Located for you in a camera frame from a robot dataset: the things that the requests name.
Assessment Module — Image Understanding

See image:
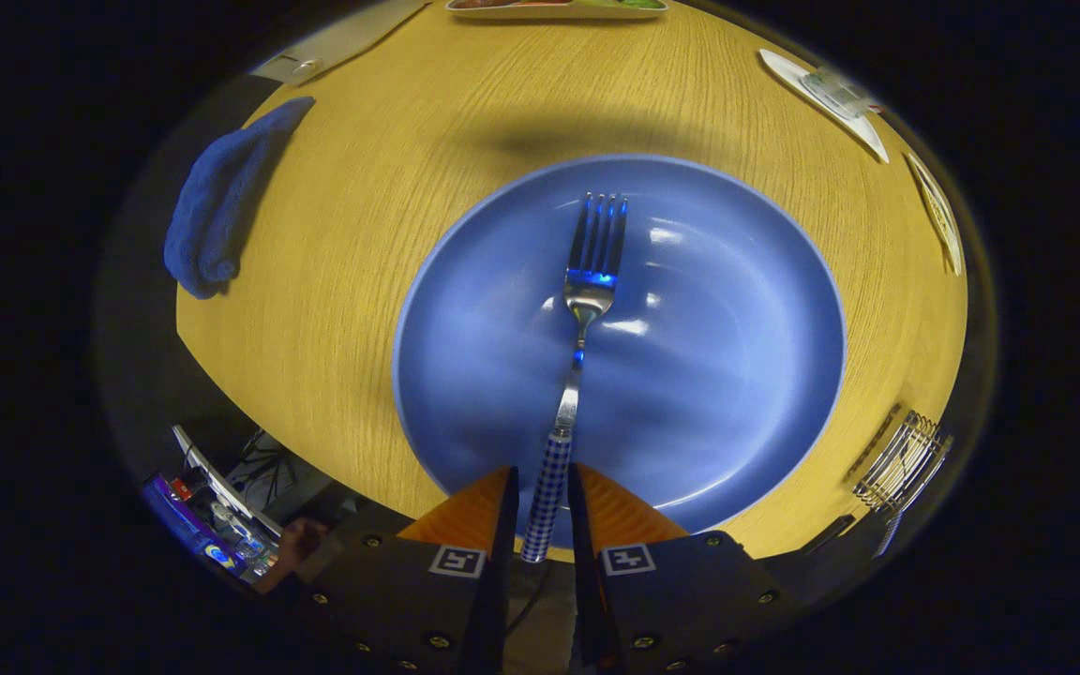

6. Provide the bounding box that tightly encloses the fork with checked handle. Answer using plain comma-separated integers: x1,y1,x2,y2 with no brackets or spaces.
519,192,630,564

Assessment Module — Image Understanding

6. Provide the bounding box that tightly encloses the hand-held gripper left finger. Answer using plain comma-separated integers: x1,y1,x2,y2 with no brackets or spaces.
292,464,520,675

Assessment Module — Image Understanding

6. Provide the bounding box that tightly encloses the device with lit screen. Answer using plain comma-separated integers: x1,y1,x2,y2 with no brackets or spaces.
142,424,283,584

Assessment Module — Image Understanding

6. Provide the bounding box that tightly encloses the blue round plate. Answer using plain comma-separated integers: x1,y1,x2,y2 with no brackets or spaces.
393,155,848,537

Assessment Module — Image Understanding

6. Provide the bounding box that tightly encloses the white divided dish with beans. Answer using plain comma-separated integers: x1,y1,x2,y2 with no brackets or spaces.
904,152,966,277

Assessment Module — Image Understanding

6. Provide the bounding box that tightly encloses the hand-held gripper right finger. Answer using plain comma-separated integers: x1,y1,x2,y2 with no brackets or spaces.
566,461,785,675

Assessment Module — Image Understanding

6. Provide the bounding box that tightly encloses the oval plate with colourful food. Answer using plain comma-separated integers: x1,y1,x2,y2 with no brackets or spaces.
445,0,669,22

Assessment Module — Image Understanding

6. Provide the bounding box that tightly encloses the white toaster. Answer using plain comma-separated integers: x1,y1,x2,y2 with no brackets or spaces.
249,0,433,87

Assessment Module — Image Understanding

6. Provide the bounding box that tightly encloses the black table bracket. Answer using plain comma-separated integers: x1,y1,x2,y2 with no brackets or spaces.
798,514,855,556

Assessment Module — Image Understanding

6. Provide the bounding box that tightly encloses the white square coaster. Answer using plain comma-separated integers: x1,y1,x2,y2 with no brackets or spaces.
758,49,891,164

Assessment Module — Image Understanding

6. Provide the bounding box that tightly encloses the metal wire cutlery basket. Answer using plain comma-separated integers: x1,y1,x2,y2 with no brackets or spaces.
847,405,955,515

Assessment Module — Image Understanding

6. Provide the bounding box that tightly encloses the small white drink bottle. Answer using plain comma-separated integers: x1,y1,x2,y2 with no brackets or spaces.
798,66,883,118

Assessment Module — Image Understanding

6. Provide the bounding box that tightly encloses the blue folded cloth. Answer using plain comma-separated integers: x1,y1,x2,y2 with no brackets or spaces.
163,96,317,301

